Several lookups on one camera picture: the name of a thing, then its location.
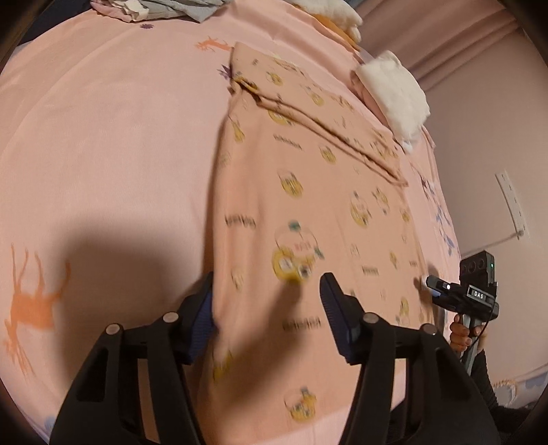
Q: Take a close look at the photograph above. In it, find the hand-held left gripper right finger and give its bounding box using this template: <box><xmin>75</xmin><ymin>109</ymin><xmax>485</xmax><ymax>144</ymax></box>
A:
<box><xmin>319</xmin><ymin>271</ymin><xmax>501</xmax><ymax>445</ymax></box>

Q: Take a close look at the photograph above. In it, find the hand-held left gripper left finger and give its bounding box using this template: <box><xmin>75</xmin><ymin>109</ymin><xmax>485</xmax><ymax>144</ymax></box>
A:
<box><xmin>49</xmin><ymin>270</ymin><xmax>219</xmax><ymax>445</ymax></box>

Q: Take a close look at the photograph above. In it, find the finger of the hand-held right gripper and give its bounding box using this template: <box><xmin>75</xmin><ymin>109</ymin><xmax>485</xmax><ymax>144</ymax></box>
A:
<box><xmin>424</xmin><ymin>276</ymin><xmax>453</xmax><ymax>300</ymax></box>

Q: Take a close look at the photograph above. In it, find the pink cartoon print garment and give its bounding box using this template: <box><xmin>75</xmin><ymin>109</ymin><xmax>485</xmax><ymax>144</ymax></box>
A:
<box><xmin>196</xmin><ymin>41</ymin><xmax>438</xmax><ymax>438</ymax></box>

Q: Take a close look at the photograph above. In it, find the person's right hand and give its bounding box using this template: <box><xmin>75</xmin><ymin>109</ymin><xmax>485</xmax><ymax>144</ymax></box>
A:
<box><xmin>449</xmin><ymin>319</ymin><xmax>489</xmax><ymax>354</ymax></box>

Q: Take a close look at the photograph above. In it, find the white power strip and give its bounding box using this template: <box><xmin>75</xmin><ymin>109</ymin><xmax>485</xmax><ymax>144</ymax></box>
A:
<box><xmin>495</xmin><ymin>170</ymin><xmax>531</xmax><ymax>239</ymax></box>

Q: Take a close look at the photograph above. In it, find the pink deer print bed sheet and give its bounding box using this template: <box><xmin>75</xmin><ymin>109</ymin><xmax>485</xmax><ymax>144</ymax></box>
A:
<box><xmin>0</xmin><ymin>0</ymin><xmax>465</xmax><ymax>445</ymax></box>

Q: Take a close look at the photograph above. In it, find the white fleece folded garment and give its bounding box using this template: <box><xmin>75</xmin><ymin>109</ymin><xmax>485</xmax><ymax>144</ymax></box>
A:
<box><xmin>353</xmin><ymin>50</ymin><xmax>431</xmax><ymax>152</ymax></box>

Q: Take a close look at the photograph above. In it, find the pink curtain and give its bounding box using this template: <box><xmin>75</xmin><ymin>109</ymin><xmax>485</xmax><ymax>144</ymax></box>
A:
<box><xmin>355</xmin><ymin>0</ymin><xmax>534</xmax><ymax>91</ymax></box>

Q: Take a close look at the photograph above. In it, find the white orange fluffy cloth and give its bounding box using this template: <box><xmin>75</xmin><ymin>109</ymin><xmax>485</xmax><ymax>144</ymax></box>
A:
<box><xmin>295</xmin><ymin>0</ymin><xmax>364</xmax><ymax>46</ymax></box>

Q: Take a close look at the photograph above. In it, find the grey crumpled cloth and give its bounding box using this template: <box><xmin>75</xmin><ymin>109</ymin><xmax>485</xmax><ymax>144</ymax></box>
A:
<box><xmin>143</xmin><ymin>0</ymin><xmax>224</xmax><ymax>23</ymax></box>

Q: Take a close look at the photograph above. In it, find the pale crumpled cloth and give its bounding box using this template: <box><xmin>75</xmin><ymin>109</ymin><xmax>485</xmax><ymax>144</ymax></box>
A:
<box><xmin>90</xmin><ymin>0</ymin><xmax>149</xmax><ymax>23</ymax></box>

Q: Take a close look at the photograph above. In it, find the white power cable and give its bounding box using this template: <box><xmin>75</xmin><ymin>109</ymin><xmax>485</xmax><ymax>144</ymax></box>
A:
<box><xmin>460</xmin><ymin>233</ymin><xmax>525</xmax><ymax>258</ymax></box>

